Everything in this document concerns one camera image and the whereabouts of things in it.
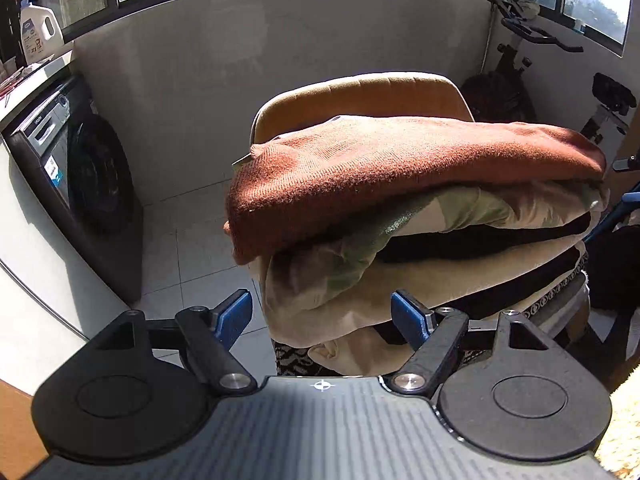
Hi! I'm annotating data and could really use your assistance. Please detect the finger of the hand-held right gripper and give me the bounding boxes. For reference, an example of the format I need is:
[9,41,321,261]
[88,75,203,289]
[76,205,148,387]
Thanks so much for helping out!
[584,192,640,246]

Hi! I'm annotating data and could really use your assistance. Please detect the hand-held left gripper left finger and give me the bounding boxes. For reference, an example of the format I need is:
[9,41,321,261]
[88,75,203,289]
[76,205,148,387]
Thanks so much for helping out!
[95,289,257,395]

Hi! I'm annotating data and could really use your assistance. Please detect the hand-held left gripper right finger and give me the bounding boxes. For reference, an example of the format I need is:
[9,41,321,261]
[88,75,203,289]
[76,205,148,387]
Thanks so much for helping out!
[391,290,546,395]

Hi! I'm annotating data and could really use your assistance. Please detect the green floral white garment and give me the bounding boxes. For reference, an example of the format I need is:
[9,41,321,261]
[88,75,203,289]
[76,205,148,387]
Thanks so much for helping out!
[260,180,608,343]

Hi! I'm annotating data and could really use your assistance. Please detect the rust brown knit sweater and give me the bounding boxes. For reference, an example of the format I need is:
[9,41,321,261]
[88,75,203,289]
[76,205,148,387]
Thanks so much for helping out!
[223,115,608,266]

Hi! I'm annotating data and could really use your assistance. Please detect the grey garment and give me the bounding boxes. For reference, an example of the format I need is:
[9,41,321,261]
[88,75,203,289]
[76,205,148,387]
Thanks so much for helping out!
[520,272,592,341]

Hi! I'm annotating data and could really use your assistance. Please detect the patterned trim garment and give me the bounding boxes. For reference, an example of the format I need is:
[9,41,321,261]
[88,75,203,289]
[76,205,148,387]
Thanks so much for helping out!
[272,255,591,378]

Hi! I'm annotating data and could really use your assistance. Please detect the black garment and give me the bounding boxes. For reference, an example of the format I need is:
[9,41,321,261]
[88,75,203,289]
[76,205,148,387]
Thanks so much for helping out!
[375,212,598,266]

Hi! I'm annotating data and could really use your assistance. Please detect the white knit garment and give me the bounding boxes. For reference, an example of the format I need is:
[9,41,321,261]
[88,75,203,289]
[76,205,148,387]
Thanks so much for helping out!
[307,240,588,376]

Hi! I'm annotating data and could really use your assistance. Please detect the black exercise bike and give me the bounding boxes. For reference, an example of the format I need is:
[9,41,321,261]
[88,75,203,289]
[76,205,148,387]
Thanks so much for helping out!
[482,0,640,171]

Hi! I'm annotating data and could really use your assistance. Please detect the grey washing machine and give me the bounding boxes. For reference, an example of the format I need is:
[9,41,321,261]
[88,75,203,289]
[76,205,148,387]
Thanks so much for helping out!
[2,75,146,306]

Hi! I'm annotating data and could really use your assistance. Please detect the yellow fluffy rug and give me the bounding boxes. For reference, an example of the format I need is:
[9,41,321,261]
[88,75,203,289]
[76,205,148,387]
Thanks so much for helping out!
[595,370,640,480]

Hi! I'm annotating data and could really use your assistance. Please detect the tan upholstered chair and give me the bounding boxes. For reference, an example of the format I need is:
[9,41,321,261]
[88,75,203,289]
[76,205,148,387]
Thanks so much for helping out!
[250,72,476,146]

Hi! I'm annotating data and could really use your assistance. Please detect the white detergent bottle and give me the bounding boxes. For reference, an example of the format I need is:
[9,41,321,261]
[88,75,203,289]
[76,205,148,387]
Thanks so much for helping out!
[20,2,65,63]

